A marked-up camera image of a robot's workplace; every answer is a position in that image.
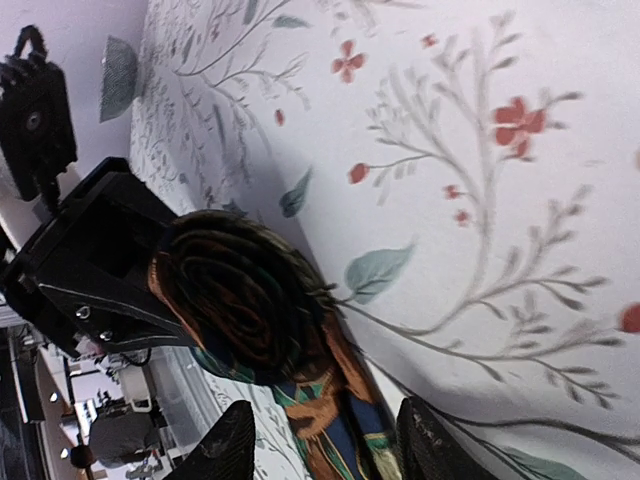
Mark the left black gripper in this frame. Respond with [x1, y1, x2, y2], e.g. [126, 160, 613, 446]
[1, 157, 195, 358]

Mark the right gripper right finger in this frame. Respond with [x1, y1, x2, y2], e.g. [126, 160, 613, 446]
[396, 397, 496, 480]

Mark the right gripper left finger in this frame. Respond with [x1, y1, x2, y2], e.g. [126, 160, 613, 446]
[166, 400, 256, 480]

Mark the brown green patterned tie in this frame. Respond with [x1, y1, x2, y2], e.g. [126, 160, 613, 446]
[148, 210, 401, 479]

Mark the grey speckled bowl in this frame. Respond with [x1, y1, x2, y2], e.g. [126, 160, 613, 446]
[99, 35, 139, 123]

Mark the floral patterned table mat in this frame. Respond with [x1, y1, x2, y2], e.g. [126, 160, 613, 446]
[131, 1, 639, 479]

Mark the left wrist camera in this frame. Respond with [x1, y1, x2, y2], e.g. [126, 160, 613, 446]
[1, 25, 77, 211]

